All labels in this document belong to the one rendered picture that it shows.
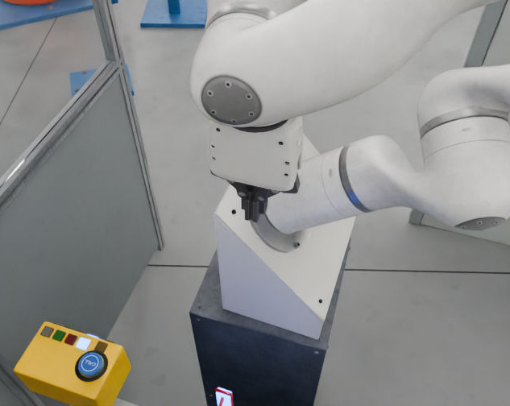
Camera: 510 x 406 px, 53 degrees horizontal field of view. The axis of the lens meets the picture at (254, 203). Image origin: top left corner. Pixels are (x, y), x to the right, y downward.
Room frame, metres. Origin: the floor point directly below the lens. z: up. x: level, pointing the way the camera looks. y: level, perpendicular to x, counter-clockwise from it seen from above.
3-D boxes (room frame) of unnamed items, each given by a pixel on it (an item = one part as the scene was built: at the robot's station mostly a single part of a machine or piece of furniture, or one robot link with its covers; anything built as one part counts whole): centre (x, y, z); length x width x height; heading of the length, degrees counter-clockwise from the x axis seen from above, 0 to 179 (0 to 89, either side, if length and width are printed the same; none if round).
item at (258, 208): (0.41, -0.02, 1.44); 0.03 x 0.03 x 0.07; 73
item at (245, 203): (0.42, 0.02, 1.45); 0.03 x 0.03 x 0.07; 73
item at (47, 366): (0.38, 0.32, 1.02); 0.16 x 0.10 x 0.11; 72
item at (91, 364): (0.36, 0.28, 1.08); 0.04 x 0.04 x 0.02
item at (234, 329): (0.64, -0.05, 0.47); 0.30 x 0.30 x 0.93; 73
